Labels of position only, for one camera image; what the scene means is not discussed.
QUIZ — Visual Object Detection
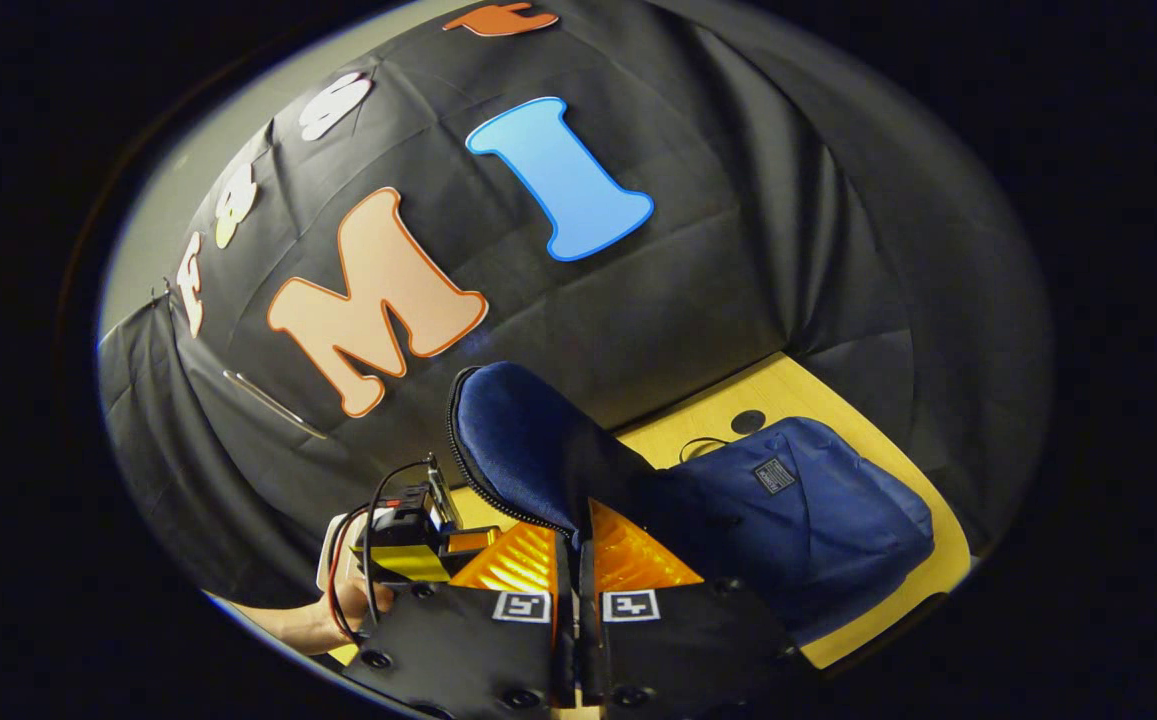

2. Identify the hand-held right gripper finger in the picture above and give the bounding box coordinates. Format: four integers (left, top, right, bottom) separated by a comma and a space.
343, 522, 579, 716
578, 500, 819, 716

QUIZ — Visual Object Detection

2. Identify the blue schoolbag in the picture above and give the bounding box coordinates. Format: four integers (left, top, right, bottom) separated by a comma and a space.
446, 362, 936, 646

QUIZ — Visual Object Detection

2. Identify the black backdrop cloth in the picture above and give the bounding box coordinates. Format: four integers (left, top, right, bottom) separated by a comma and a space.
98, 0, 1054, 601

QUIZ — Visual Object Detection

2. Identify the black cable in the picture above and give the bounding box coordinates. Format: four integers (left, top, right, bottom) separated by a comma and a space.
362, 458, 436, 606

